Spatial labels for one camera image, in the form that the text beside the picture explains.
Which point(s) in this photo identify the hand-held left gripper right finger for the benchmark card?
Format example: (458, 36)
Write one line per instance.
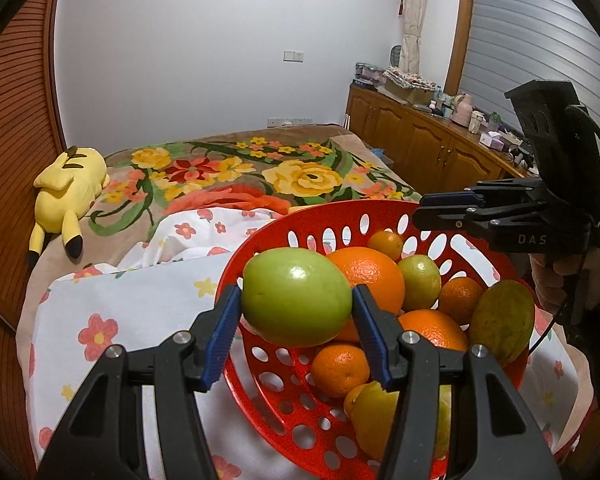
(372, 340)

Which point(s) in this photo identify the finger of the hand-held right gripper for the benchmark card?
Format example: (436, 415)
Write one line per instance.
(445, 198)
(440, 219)

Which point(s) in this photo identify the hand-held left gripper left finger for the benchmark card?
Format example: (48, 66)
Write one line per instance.
(222, 340)

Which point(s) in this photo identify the small mandarin orange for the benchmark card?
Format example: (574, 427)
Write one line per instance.
(340, 370)
(386, 244)
(460, 300)

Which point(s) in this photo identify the large orange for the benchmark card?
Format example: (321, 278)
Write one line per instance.
(375, 275)
(432, 327)

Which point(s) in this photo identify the green lime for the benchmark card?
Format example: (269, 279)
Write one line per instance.
(419, 280)

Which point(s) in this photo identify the yellow lemon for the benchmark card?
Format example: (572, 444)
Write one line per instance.
(375, 420)

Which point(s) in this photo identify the red perforated plastic basket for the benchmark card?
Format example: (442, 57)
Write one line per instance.
(287, 392)

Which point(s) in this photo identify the green apple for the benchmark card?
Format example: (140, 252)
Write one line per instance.
(295, 295)

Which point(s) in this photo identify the person's right hand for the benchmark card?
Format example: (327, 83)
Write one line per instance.
(544, 282)

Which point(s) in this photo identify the wooden cabinet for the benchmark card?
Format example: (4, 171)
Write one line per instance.
(415, 140)

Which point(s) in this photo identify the black device on cabinet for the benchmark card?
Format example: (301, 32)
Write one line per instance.
(522, 154)

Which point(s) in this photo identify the pale tissue box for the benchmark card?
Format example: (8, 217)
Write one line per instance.
(492, 140)

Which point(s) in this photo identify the blue cloth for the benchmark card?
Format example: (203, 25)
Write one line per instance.
(380, 152)

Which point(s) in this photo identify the white cup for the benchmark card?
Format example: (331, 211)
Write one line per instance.
(476, 121)

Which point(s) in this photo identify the pink kettle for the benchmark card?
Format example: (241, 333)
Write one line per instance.
(462, 110)

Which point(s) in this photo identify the cluster of small bottles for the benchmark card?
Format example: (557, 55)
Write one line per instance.
(441, 107)

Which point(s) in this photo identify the green bottle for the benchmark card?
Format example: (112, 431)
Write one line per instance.
(495, 121)

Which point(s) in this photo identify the white flower-print sheet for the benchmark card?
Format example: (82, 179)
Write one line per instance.
(130, 305)

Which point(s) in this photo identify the cardboard box with patterned cloth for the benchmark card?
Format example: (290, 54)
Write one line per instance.
(407, 85)

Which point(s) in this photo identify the stack of storage boxes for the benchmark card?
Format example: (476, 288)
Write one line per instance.
(369, 76)

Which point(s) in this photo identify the brown floral blanket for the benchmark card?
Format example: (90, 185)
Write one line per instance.
(300, 177)

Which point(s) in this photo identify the small desk fan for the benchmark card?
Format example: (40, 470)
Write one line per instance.
(396, 56)

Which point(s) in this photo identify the cream lace curtain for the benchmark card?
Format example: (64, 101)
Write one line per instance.
(411, 20)

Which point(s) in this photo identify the grey window shutter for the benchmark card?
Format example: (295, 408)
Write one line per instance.
(530, 35)

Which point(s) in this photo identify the yellow plush toy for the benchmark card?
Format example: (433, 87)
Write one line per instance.
(67, 190)

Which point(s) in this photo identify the slatted wooden wardrobe door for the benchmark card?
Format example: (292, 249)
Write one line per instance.
(15, 135)

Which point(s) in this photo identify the white wall socket strip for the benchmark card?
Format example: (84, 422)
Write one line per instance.
(290, 121)

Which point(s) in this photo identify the wooden window frame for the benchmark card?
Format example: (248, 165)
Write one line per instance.
(461, 25)

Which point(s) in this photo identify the white wall switch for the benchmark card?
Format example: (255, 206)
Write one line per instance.
(293, 55)

